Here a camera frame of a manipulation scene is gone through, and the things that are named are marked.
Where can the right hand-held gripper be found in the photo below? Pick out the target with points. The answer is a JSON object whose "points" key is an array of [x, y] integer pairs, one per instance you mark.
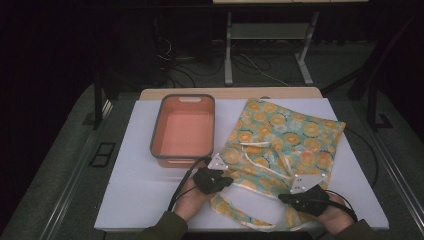
{"points": [[306, 200]]}

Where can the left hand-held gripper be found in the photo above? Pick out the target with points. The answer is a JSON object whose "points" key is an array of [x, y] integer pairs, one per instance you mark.
{"points": [[211, 180]]}

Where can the pink basket with grey rim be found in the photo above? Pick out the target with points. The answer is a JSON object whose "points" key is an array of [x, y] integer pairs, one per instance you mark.
{"points": [[183, 133]]}

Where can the orange slice print tote bag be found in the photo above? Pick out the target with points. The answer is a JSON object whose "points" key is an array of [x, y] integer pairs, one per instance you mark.
{"points": [[283, 130]]}

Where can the person's left hand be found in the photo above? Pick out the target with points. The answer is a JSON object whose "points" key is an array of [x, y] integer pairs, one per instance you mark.
{"points": [[190, 203]]}

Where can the person's right hand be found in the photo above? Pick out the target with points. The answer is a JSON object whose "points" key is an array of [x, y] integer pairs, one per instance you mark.
{"points": [[335, 216]]}

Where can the wooden table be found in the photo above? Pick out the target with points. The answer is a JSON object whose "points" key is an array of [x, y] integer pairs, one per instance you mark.
{"points": [[233, 93]]}

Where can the grey metal stand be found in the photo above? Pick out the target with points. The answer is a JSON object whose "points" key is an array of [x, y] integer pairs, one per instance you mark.
{"points": [[270, 31]]}

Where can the metal floor rail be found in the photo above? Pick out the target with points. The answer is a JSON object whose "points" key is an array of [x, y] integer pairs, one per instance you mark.
{"points": [[73, 173], [400, 173]]}

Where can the black floor socket frame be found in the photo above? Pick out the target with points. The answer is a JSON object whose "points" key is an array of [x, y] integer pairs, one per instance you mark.
{"points": [[101, 154]]}

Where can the black stand post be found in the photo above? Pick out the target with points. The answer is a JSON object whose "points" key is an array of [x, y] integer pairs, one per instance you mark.
{"points": [[98, 100], [373, 106]]}

